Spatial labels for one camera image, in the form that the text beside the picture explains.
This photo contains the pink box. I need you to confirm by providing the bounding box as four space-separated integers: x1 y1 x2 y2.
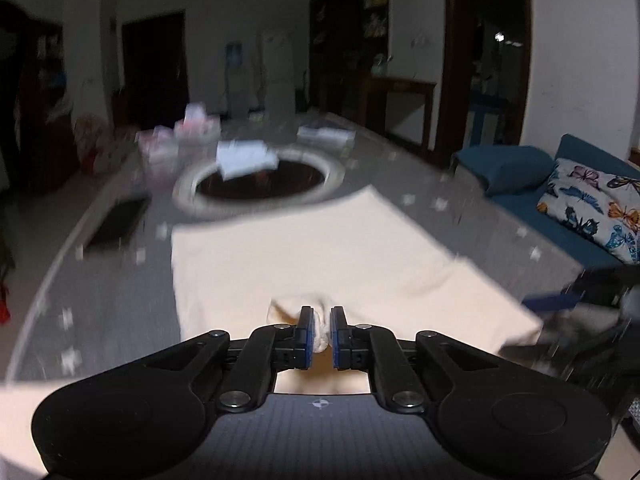
137 126 181 186
173 103 222 141

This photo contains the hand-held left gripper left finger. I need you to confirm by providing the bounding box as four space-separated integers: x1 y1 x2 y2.
150 306 315 413

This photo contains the dark door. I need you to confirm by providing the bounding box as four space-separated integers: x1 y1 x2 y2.
121 10 190 128

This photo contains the butterfly print pillow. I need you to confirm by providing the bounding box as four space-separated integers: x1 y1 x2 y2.
537 158 640 265

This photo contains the black phone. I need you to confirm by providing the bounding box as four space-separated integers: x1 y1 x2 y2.
84 197 152 253

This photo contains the blue sofa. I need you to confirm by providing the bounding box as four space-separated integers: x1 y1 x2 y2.
452 134 640 271

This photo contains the water dispenser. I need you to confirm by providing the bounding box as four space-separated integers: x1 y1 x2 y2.
224 41 252 117

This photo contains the round white-rimmed dark tray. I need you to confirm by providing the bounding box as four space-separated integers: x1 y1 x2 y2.
172 147 346 218

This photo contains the white paper sheet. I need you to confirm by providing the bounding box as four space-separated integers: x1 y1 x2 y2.
216 140 280 180

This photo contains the dark wooden side table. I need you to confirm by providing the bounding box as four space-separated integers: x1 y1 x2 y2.
360 75 438 153

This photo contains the blue cushion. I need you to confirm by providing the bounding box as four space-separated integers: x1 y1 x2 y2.
457 145 555 197

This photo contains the grey patterned tablecloth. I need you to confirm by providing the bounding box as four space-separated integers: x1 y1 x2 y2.
5 110 586 386

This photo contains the dark wooden cabinet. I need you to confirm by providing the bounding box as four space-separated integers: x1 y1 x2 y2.
309 0 392 116

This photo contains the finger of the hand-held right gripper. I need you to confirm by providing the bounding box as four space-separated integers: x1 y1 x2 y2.
521 282 593 316

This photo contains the cream garment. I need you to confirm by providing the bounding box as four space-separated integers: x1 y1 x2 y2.
0 185 546 480

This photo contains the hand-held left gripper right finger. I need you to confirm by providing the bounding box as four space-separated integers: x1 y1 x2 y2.
331 306 493 413

